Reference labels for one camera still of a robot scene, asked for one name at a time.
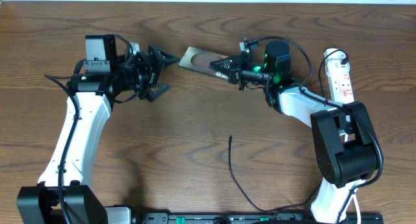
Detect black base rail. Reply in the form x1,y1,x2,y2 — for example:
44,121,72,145
129,212,384,224

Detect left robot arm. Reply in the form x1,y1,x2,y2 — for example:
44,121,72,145
17,34,179,223

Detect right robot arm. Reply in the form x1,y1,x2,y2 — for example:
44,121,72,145
209,36,384,223

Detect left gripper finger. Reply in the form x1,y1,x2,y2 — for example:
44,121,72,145
147,84,171,102
148,45,180,68

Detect white power strip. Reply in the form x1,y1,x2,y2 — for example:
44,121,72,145
324,48,354,103

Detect Galaxy S25 Ultra smartphone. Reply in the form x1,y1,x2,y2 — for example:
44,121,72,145
179,47,228,80

